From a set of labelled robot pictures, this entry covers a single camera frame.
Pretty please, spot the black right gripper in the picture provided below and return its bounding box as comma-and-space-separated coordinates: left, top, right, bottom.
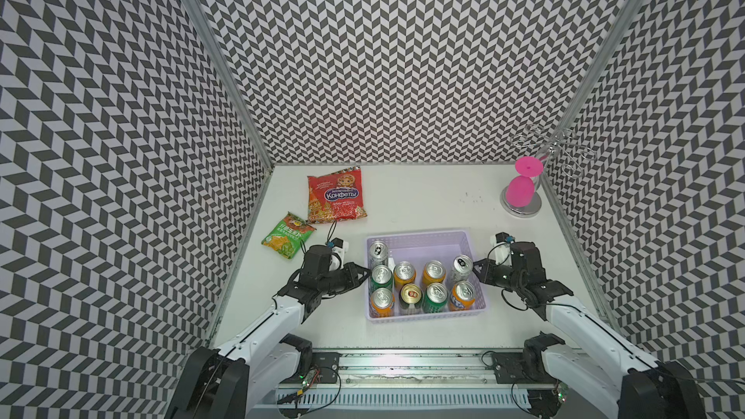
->
468, 258, 524, 292

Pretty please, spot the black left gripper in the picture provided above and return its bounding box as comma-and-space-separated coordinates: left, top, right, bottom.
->
318, 262, 372, 295

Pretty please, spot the aluminium front rail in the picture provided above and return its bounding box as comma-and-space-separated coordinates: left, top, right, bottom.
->
173, 348, 659, 391

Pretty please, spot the gold top green can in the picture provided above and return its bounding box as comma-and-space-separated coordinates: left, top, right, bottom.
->
399, 283, 423, 315

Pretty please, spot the green soda can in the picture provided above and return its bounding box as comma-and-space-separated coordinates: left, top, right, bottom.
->
370, 264, 394, 293

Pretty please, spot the white Monster can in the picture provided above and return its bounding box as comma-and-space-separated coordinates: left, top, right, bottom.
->
368, 240, 389, 269
449, 254, 473, 284

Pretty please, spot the green snack bag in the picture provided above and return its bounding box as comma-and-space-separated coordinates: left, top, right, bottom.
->
262, 213, 315, 259

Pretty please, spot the red candy bag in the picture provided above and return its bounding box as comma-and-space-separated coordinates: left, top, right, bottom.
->
308, 166, 368, 224

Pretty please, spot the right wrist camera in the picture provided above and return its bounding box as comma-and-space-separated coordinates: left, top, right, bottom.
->
488, 232, 515, 265

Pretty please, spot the chrome glass holder stand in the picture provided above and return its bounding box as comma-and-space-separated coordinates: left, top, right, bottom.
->
501, 126, 597, 218

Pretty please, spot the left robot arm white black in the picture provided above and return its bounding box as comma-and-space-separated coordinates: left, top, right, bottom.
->
165, 238, 371, 418

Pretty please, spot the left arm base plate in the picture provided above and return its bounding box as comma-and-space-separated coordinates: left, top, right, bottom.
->
282, 351, 341, 385

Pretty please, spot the orange Fanta can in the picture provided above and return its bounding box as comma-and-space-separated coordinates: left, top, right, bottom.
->
448, 280, 475, 312

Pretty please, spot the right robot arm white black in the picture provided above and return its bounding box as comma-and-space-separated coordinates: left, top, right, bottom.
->
473, 242, 706, 418

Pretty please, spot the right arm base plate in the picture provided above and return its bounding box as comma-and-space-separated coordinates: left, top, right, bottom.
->
481, 350, 560, 385

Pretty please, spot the green can front middle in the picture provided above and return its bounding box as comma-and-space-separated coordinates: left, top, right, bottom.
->
422, 282, 449, 313

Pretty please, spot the lavender plastic basket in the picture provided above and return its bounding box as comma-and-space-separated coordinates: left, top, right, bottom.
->
365, 229, 488, 323

